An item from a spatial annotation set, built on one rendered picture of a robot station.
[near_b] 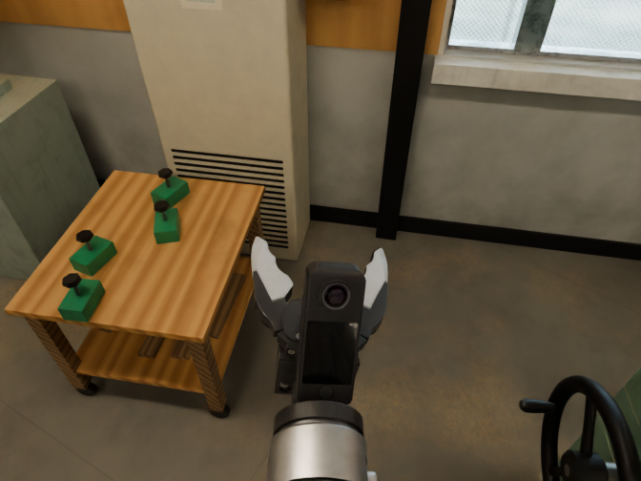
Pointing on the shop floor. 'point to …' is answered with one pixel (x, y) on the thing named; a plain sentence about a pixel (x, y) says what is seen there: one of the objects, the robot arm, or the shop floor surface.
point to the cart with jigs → (149, 283)
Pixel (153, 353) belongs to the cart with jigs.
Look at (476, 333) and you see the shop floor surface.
